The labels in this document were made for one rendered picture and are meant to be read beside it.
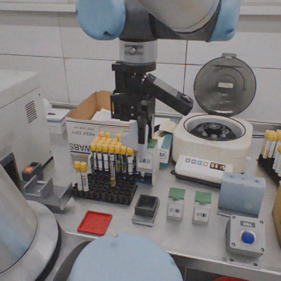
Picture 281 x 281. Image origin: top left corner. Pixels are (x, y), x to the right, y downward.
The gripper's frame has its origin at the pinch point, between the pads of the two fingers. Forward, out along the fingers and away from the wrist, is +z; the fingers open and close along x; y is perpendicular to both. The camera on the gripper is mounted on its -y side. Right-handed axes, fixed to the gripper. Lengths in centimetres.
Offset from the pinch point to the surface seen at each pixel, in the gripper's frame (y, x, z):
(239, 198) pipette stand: -22.7, -5.5, 13.8
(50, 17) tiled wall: 54, -55, -23
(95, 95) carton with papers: 34, -48, 6
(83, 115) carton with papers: 33.5, -34.4, 9.3
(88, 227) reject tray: 12.4, 8.9, 18.8
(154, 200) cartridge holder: -1.6, -2.4, 16.6
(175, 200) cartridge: -7.5, 0.6, 12.6
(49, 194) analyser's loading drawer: 25.5, 4.3, 15.0
